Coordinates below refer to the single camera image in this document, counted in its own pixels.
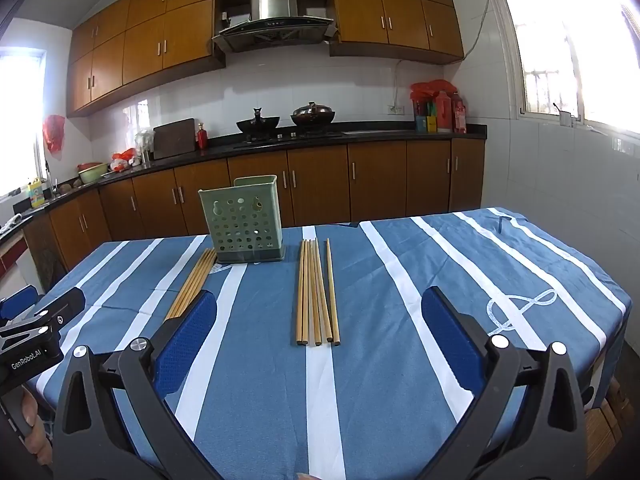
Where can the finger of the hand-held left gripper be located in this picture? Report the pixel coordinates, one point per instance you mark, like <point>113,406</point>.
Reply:
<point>20,301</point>
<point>65,302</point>

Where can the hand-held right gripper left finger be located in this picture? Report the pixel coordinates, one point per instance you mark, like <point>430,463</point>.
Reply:
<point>186,342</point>

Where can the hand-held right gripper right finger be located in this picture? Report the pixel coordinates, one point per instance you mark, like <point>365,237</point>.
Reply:
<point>450,342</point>

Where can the green perforated utensil holder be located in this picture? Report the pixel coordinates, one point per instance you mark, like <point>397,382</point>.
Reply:
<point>240,220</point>

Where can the person's left hand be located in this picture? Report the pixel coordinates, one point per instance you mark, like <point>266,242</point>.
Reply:
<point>36,425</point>

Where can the blue white striped tablecloth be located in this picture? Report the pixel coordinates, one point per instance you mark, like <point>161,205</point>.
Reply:
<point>390,285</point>

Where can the yellow detergent bottle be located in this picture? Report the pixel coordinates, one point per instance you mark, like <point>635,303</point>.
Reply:
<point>36,195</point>

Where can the green basin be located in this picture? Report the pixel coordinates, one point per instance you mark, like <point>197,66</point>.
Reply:
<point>92,174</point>

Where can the red white plastic bag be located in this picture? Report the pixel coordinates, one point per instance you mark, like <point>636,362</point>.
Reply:
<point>122,160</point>

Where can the clear glass jar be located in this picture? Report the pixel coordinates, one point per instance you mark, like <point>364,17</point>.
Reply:
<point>144,145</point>

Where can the small bright window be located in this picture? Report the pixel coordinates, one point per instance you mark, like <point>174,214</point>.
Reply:
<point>20,110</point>

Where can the dark cutting board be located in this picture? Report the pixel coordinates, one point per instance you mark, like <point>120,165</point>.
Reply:
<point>174,139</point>

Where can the small red bottle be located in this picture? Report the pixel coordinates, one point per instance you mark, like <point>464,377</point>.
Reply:
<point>202,137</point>

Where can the wooden base cabinets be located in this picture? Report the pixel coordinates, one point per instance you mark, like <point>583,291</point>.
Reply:
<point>320,180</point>

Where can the black kitchen countertop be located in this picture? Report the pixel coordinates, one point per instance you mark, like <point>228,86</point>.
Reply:
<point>400,135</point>

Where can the yellow seasoning box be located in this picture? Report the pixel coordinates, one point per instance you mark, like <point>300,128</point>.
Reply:
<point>431,124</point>

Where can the blue seasoning box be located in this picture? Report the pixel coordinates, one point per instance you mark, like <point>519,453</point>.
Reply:
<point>420,124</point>

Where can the slim red jug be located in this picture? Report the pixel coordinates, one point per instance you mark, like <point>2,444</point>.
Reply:
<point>459,117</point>

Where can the black wok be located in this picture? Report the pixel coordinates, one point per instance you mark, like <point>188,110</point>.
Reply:
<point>257,124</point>

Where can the black gas stove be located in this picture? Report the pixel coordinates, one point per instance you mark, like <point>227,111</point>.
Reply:
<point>295,136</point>

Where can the red bag over bottles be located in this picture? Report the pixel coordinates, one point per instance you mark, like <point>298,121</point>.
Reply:
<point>432,87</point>

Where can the dark pot with lid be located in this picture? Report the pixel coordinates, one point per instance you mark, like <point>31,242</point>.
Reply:
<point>312,116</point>

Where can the large bright window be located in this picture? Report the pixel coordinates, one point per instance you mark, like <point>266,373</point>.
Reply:
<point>555,45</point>

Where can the steel range hood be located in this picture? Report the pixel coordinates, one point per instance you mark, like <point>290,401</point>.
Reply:
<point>272,2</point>

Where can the red plastic bag on wall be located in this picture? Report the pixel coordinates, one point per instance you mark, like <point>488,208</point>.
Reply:
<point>54,132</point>

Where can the white wall socket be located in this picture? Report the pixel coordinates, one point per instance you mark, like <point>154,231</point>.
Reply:
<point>397,109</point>

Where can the wide wooden wall cabinet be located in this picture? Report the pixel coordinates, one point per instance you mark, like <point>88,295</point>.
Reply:
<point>400,15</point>

